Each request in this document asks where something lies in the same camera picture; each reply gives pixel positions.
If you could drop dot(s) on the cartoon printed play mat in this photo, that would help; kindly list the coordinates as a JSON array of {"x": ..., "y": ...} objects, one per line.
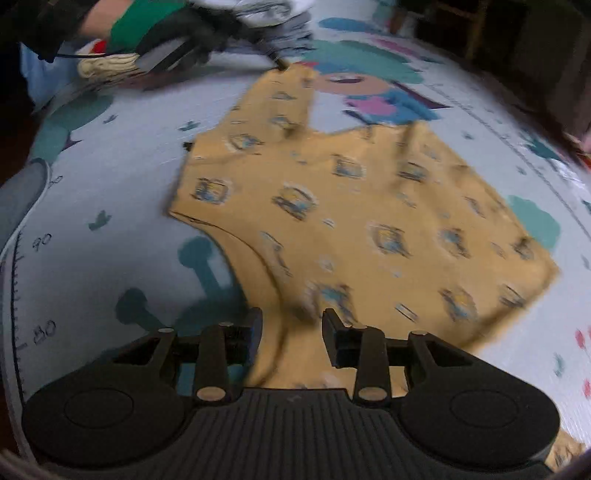
[{"x": 115, "y": 152}]

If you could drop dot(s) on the grey slipper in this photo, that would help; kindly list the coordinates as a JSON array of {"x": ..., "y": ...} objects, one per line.
[{"x": 23, "y": 203}]

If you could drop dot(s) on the yellow printed vest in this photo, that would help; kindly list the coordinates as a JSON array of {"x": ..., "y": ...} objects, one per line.
[{"x": 369, "y": 221}]

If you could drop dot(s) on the person's left forearm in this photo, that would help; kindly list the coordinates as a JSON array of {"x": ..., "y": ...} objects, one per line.
[{"x": 46, "y": 23}]

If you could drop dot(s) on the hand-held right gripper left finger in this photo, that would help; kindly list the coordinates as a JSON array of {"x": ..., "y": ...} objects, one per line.
[{"x": 255, "y": 337}]

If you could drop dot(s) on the folded white quilted garment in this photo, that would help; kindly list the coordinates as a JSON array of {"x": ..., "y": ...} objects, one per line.
[{"x": 258, "y": 11}]

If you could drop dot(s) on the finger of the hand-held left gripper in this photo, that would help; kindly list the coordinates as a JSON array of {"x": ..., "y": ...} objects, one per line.
[{"x": 274, "y": 59}]

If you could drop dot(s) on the wooden chair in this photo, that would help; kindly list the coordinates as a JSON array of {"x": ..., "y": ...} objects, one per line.
[{"x": 475, "y": 27}]

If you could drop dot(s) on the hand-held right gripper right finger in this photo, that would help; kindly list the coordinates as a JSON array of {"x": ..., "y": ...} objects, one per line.
[{"x": 330, "y": 337}]

